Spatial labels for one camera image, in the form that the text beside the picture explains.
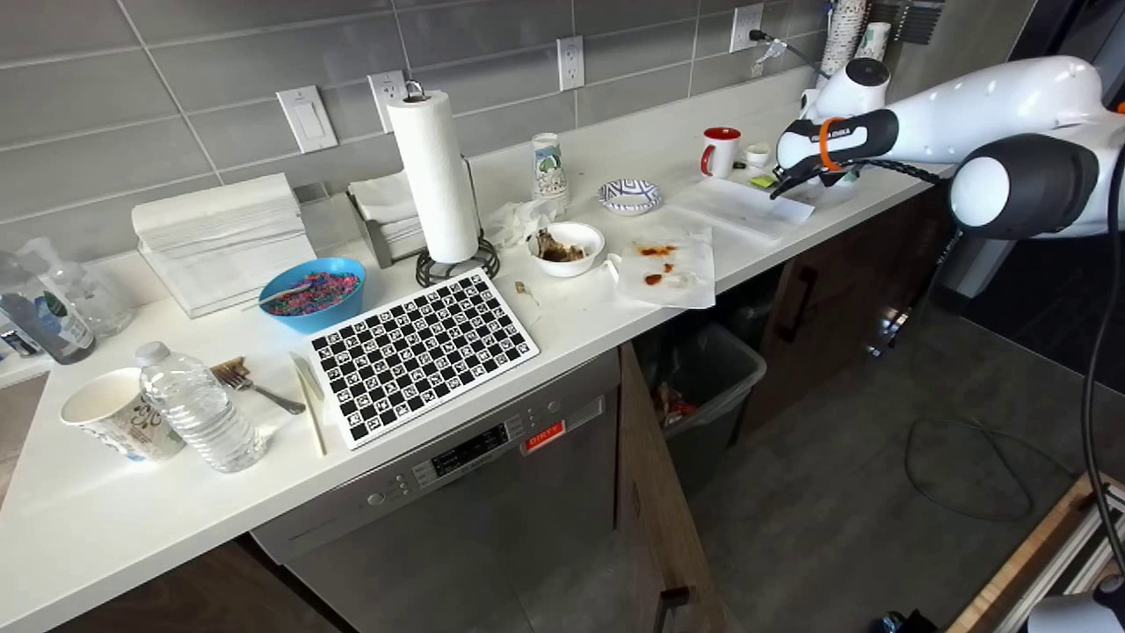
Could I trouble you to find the stained white napkin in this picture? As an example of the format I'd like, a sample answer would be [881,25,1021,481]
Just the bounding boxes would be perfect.
[605,222,722,312]

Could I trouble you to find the white outlet with plug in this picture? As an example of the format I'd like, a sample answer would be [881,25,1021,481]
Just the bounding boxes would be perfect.
[727,0,823,67]

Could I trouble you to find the grey trash bin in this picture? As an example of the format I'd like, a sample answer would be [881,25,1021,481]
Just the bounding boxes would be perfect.
[653,321,770,497]

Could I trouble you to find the blue bowl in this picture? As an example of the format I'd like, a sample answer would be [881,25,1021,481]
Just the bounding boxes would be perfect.
[256,252,369,338]

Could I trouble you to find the white wall outlet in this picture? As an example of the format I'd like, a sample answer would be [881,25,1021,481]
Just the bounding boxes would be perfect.
[554,32,591,95]

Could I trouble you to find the white paper towel roll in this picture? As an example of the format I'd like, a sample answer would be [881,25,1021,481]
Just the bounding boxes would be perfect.
[388,85,487,268]

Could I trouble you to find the black paper towel holder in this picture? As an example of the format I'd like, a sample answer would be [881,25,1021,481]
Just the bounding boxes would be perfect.
[400,76,506,287]

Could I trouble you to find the crumpled clear plastic wrap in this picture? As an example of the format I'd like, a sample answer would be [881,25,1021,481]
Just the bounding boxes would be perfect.
[487,190,556,252]

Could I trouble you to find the white chopstick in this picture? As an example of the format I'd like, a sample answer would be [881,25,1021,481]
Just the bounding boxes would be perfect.
[292,353,333,462]

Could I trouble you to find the wooden frame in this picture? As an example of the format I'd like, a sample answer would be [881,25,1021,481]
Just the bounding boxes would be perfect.
[946,468,1125,633]

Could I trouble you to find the metal fork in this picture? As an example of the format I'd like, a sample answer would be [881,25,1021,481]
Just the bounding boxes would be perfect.
[207,353,311,419]

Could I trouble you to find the grey napkin holder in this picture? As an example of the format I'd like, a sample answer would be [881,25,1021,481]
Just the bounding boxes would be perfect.
[345,169,428,272]

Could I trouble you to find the open cabinet door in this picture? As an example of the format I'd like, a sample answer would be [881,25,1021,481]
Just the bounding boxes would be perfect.
[610,343,727,633]

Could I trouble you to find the white mug red rim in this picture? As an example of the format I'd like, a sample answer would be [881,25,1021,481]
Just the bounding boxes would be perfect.
[699,125,747,182]

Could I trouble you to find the white bowl with food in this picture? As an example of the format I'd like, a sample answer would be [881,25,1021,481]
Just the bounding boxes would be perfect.
[526,217,610,280]

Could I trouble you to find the sink basin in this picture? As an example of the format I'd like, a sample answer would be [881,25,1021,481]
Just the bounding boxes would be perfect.
[0,368,50,506]

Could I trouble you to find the black white checkered mat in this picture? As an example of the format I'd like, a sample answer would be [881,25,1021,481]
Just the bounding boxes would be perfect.
[308,265,542,450]

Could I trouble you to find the clear glass jar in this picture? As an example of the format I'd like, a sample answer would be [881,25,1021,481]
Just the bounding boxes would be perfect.
[0,236,99,365]

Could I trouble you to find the small blue patterned dish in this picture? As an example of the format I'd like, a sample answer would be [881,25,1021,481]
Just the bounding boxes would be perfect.
[599,176,669,217]

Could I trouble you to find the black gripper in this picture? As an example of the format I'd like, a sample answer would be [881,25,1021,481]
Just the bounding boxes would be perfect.
[768,146,865,205]

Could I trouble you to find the stainless steel dishwasher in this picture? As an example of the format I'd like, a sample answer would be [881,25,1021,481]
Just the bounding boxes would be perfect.
[251,347,628,633]

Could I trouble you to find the white wall switch plate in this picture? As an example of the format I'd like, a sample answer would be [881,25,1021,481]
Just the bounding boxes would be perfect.
[275,82,343,155]

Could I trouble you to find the white patterned roll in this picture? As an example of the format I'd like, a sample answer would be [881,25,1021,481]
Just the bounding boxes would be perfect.
[821,0,874,82]

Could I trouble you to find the patterned paper cup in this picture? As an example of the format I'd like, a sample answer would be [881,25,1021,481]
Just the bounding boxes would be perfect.
[56,361,189,466]

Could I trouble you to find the black floor cable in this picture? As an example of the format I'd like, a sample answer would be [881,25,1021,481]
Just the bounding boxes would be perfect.
[899,407,1048,525]

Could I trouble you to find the clear plastic water bottle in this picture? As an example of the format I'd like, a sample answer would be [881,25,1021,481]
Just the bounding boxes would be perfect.
[133,338,269,475]

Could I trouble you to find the white bottle green label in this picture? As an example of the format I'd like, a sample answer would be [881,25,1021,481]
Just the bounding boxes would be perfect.
[529,129,571,205]

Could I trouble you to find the brown cabinet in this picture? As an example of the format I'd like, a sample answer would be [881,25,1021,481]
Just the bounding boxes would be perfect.
[748,190,956,435]

